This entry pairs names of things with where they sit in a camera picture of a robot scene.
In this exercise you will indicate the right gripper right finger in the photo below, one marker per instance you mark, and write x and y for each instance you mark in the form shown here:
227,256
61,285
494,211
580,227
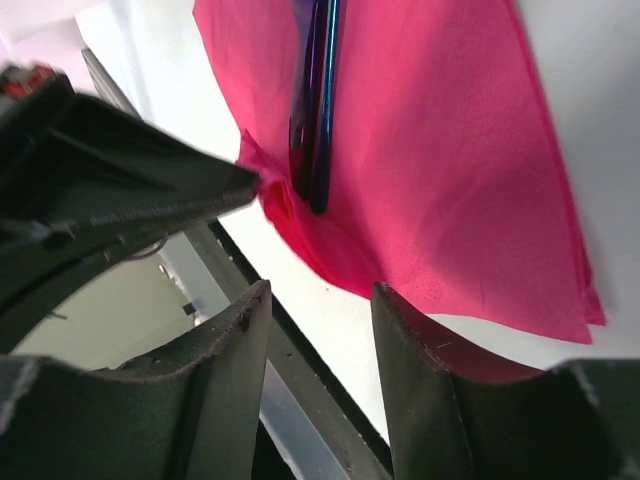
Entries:
455,410

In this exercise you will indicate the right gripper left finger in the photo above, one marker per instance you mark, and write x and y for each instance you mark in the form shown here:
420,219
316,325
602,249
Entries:
186,410

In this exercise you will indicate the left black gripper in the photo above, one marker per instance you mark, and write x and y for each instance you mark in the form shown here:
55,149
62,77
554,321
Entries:
79,175

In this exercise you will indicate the dark blue knife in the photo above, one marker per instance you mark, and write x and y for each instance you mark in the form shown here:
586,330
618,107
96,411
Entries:
303,99

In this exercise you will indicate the blue metallic fork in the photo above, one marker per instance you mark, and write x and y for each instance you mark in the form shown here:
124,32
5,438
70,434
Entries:
324,54

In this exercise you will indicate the pink paper napkin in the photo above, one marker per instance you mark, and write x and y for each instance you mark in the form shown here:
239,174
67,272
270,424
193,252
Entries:
447,181

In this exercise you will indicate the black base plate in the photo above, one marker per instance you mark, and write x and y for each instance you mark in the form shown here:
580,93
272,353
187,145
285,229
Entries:
316,427

